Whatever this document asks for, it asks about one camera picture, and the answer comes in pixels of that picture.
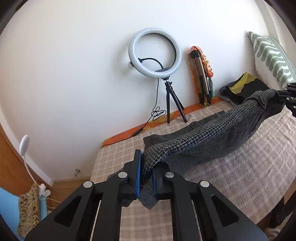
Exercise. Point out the folded silver tripod stand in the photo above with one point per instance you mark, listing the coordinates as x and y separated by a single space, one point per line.
200 79

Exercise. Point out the grey houndstooth pants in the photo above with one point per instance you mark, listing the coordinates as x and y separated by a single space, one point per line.
212 140

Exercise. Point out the leopard print cloth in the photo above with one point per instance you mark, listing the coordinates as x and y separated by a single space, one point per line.
29 211

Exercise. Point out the wooden door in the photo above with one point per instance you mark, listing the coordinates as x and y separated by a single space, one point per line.
13 175

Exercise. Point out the light blue chair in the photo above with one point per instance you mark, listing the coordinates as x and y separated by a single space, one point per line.
10 211

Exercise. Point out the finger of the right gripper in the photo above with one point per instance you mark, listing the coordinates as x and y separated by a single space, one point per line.
282 95

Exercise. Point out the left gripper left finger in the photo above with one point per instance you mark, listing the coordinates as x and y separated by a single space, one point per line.
93 210

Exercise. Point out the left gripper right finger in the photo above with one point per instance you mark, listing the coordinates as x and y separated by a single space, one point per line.
200 211

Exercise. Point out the black garment yellow mesh print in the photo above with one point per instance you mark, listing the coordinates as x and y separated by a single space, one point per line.
244 87

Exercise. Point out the green striped white pillow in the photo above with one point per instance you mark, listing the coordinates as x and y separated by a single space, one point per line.
272 63

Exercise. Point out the white ring light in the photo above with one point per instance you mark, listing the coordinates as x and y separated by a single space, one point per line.
155 53

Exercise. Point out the folded blue jeans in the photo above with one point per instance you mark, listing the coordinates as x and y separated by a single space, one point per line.
225 96

